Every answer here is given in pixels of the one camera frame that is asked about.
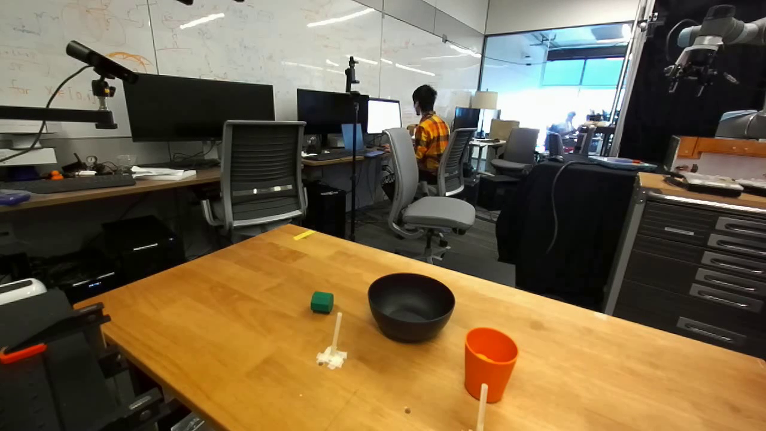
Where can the white stick on tape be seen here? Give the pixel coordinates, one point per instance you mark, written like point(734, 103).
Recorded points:
point(333, 356)

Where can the person in orange shirt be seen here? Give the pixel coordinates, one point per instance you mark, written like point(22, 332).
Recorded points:
point(432, 133)

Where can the green cube block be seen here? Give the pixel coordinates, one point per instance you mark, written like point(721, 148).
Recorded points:
point(322, 303)

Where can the black bowl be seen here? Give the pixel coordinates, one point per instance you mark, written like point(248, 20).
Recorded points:
point(410, 306)

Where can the grey office chair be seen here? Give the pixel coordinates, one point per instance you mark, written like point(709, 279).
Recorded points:
point(416, 213)

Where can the black tripod stand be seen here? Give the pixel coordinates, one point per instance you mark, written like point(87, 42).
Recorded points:
point(350, 83)

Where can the orange plastic cup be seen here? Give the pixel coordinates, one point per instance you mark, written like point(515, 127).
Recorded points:
point(490, 359)

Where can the black draped table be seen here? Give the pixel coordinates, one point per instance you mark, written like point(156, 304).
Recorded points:
point(560, 229)

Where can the grey drawer cabinet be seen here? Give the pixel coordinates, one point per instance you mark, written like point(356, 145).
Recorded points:
point(692, 265)

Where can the mesh back office chair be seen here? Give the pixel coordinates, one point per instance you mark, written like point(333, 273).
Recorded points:
point(260, 175)

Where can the black computer monitor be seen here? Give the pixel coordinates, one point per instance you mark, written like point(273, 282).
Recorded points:
point(186, 108)

